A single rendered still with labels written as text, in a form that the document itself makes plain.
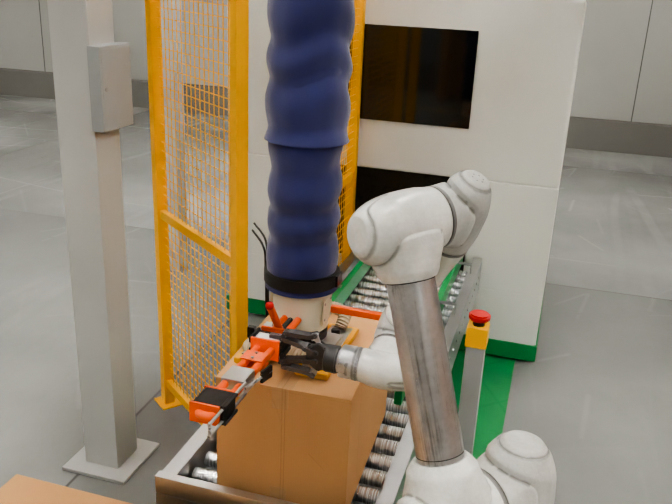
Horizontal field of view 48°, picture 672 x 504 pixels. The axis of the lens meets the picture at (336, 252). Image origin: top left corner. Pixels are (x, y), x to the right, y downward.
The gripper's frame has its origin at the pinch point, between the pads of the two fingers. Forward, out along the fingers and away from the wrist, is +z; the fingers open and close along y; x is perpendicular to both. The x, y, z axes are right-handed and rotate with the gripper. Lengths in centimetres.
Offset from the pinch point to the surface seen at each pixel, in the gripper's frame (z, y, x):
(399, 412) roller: -26, 57, 70
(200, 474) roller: 24, 54, 7
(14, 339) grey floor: 212, 113, 147
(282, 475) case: -5.2, 42.1, 1.3
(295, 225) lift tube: -0.5, -29.6, 16.4
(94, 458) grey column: 102, 107, 62
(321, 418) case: -15.8, 20.3, 1.8
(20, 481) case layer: 74, 55, -15
